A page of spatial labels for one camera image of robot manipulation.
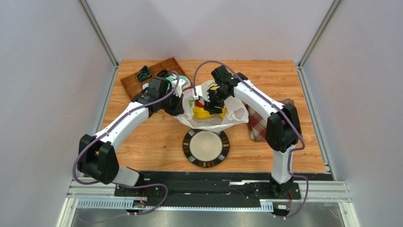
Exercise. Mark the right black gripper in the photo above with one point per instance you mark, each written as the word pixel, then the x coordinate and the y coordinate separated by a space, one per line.
pixel 213 104

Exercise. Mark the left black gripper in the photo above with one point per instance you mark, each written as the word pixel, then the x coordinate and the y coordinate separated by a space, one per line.
pixel 178 109

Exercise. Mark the yellow banana bunch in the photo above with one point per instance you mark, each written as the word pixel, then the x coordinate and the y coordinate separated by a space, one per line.
pixel 201 114

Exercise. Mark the white plastic bag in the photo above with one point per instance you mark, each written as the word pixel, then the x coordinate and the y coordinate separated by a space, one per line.
pixel 236 114

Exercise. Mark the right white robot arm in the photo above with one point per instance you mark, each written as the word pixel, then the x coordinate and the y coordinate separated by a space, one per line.
pixel 282 122

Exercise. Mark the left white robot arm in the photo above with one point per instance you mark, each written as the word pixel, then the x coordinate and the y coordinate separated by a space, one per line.
pixel 97 154

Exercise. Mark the red fake apple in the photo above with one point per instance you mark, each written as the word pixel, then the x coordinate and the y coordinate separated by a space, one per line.
pixel 199 104

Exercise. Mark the teal white socks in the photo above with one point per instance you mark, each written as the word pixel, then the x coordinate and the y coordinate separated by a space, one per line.
pixel 184 83

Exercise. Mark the wooden divided tray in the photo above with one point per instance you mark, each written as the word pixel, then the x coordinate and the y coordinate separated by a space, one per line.
pixel 132 85

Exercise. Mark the round patterned ceramic plate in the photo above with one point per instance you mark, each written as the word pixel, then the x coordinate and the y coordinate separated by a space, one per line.
pixel 205 149

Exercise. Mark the red plaid cloth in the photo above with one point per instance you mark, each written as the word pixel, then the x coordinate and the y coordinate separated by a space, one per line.
pixel 256 125

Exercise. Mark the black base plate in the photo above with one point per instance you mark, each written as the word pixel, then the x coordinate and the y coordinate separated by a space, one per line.
pixel 208 189

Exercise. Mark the aluminium frame rail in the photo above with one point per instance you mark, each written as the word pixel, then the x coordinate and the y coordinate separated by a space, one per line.
pixel 329 197

